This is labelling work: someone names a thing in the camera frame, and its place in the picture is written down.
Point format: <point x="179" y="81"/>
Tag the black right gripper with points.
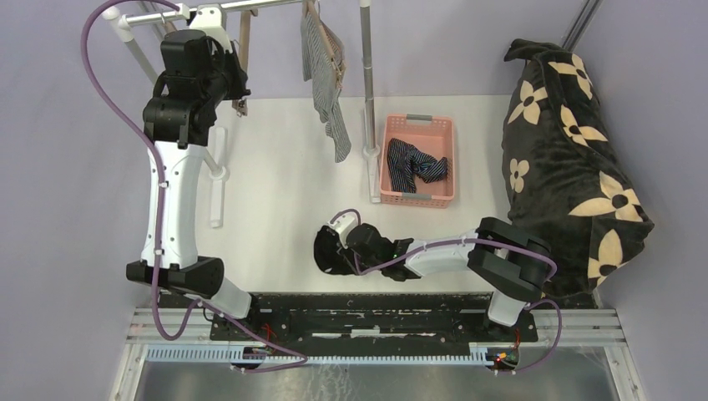
<point x="357" y="268"/>

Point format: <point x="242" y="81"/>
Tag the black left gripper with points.
<point x="238" y="89"/>

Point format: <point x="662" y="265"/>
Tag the wooden clip hanger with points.
<point x="315" y="32"/>
<point x="164" y="27"/>
<point x="240" y="106"/>

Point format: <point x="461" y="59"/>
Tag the black underwear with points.
<point x="324" y="250"/>

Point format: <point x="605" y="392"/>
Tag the grey striped boxer shorts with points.
<point x="325" y="97"/>

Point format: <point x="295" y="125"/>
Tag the navy striped underwear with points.
<point x="406" y="162"/>

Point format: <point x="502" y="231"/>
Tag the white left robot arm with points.
<point x="199" y="73"/>

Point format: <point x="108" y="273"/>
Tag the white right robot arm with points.
<point x="515" y="263"/>

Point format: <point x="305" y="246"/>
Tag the silver clothes rack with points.
<point x="122" y="26"/>

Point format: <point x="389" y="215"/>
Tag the pink plastic basket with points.
<point x="432" y="135"/>

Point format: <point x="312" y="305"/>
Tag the black floral blanket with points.
<point x="564" y="182"/>

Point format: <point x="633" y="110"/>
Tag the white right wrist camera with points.
<point x="343" y="225"/>

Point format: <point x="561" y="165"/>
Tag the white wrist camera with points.
<point x="211" y="19"/>
<point x="343" y="225"/>

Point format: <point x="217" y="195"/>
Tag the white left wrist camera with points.
<point x="211" y="19"/>

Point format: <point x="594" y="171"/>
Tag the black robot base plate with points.
<point x="383" y="325"/>

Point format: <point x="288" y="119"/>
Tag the aluminium frame rail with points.
<point x="579" y="24"/>

